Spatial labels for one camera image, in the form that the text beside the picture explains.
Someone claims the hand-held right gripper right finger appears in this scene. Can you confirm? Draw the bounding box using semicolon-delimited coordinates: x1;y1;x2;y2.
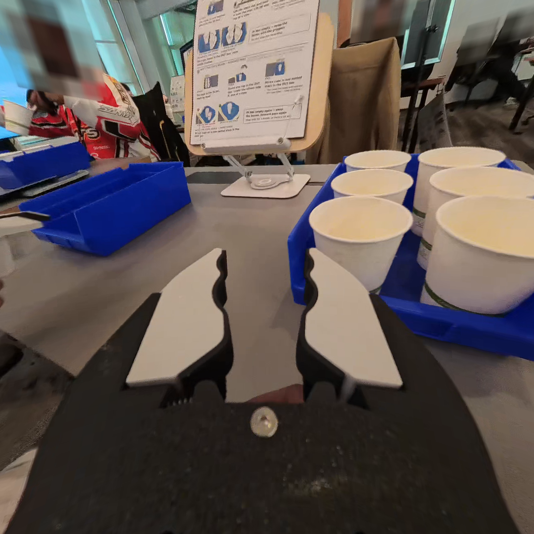
296;248;404;404

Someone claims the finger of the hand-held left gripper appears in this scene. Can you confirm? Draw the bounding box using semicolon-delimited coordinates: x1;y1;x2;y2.
0;211;51;277

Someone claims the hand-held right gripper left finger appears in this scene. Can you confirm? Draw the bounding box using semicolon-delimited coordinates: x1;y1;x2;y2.
125;248;234;408

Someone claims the blue plastic bin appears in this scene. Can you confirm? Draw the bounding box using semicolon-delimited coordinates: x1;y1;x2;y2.
288;153;534;361
19;161;192;257

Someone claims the cluster of white cups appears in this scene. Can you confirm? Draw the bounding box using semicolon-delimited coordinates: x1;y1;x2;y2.
309;147;534;315

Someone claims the blue labelled bin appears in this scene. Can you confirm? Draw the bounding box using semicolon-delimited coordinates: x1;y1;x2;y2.
0;142;92;191

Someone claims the small white cup stack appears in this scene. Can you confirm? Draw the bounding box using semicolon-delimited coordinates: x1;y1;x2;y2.
2;99;34;137

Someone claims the grey side table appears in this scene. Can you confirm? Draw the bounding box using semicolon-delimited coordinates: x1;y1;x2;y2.
83;156;153;178

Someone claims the white red printed garment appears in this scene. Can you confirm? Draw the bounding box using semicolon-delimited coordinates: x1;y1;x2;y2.
28;74;162;162

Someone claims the black jacket yellow trim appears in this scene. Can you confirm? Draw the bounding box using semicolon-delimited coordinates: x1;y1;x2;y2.
133;82;191;163

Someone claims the white printed poster panel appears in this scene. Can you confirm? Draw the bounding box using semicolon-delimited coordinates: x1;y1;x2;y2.
416;94;454;153

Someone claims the beige hanging coat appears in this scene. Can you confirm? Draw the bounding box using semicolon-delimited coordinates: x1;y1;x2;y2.
306;37;402;165

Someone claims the white cloth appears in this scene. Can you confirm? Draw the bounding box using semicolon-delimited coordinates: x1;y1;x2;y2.
0;448;39;531

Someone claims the instruction sheet on tablet stand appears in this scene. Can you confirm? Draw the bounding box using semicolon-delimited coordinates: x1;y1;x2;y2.
184;0;335;199

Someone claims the small wooden side desk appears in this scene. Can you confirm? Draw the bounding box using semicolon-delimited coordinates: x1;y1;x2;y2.
400;77;446;153

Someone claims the printed instruction sheet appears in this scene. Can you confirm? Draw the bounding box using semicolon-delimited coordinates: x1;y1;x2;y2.
190;0;321;145

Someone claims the teal framed board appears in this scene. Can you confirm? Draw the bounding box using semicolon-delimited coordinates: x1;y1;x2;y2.
402;0;456;70

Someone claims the grey table cable flap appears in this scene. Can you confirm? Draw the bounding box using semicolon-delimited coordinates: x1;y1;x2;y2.
186;171;239;184

